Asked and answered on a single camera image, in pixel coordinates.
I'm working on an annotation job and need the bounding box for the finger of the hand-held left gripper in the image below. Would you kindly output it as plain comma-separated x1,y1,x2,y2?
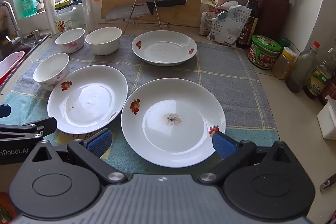
0,117,58,143
0,105,11,119

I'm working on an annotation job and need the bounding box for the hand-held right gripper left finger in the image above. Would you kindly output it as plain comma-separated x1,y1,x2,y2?
31,129,128,186

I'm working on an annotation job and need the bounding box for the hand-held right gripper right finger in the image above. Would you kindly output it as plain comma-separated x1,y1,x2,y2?
197,132,298,186

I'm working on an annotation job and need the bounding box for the white fruit-print plate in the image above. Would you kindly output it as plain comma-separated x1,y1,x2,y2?
47,65,128,135
121,78,227,168
131,30,198,67

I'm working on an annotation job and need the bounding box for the white floral bowl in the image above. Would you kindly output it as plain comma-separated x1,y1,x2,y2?
85,27,123,56
55,28,86,54
33,53,70,91

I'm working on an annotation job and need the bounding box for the white colander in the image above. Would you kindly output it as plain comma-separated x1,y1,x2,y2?
0,51,25,80

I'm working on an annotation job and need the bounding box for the red printed packet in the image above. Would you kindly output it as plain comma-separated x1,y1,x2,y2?
0,191,16,224

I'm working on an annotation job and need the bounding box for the grey checkered mat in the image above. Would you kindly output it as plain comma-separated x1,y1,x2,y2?
0,35,280,174

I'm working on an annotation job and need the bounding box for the stainless steel sink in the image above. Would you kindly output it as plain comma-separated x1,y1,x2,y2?
0,32,51,94

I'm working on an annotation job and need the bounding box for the steel faucet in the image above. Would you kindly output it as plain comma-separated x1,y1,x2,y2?
0,1,27,46

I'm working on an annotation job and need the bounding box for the green-lid sauce jar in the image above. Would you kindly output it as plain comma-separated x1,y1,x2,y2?
247,34,281,70

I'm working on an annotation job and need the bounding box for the yellow-lid jar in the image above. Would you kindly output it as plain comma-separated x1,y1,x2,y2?
271,46,297,80

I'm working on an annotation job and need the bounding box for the red-cap oil bottle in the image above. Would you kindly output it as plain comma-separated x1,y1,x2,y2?
286,41,321,93

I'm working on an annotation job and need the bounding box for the white plastic box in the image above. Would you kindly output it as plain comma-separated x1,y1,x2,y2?
317,99,336,140

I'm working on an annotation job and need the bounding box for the glass jar yellow lid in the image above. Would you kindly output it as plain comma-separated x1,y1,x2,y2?
54,0,79,31

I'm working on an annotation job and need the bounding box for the thin plastic wrap roll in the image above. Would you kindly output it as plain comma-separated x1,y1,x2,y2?
40,0,58,35

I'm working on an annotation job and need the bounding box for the green-label bottle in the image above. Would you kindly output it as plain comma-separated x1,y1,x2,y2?
303,47,336,100

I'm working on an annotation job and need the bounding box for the dark red bottle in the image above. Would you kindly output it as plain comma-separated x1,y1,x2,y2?
319,77,336,106

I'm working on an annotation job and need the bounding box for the dark soy sauce bottle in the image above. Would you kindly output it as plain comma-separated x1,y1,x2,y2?
235,0,261,49

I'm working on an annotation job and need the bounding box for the white printed bag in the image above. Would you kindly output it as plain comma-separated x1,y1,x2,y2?
206,5,252,46

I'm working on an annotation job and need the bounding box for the red and white bag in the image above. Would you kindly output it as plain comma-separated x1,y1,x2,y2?
199,2,231,35

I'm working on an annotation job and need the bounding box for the dark red knife block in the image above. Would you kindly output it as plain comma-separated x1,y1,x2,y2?
256,0,292,41

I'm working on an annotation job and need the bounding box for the wide-blade kitchen knife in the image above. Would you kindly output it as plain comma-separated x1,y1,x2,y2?
105,0,188,21

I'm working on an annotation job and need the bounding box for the metal tool handle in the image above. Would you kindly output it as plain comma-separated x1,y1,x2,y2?
319,173,336,191

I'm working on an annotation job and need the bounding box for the metal wire rack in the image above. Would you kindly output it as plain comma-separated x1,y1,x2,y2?
123,0,168,35

